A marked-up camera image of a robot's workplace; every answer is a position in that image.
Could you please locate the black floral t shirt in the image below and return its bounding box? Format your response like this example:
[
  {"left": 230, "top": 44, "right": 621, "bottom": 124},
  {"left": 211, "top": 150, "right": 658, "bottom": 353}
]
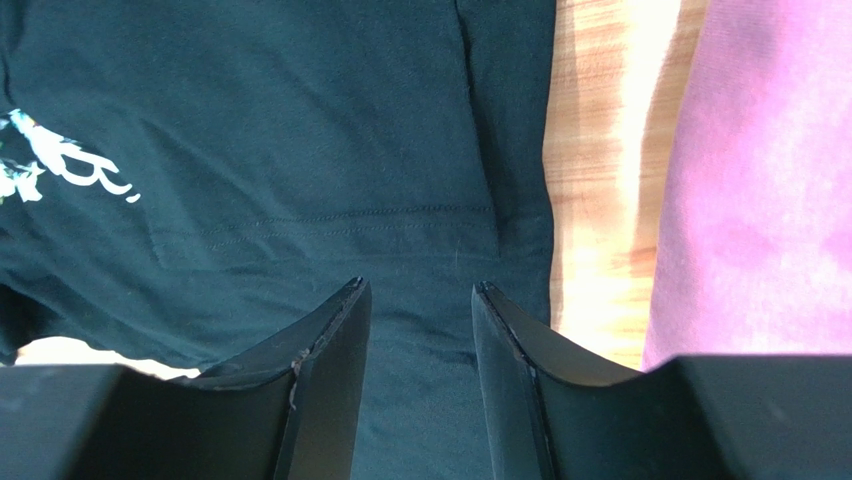
[{"left": 1, "top": 1, "right": 556, "bottom": 479}]

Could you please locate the folded pink t shirt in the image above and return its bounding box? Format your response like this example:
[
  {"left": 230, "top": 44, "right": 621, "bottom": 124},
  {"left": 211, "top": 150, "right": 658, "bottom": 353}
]
[{"left": 642, "top": 1, "right": 851, "bottom": 369}]

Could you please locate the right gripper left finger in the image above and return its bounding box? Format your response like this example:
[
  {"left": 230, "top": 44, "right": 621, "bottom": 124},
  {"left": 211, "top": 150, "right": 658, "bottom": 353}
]
[{"left": 1, "top": 278, "right": 372, "bottom": 479}]

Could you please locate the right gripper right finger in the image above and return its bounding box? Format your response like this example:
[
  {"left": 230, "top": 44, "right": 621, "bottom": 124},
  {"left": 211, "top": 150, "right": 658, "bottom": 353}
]
[{"left": 471, "top": 282, "right": 851, "bottom": 479}]

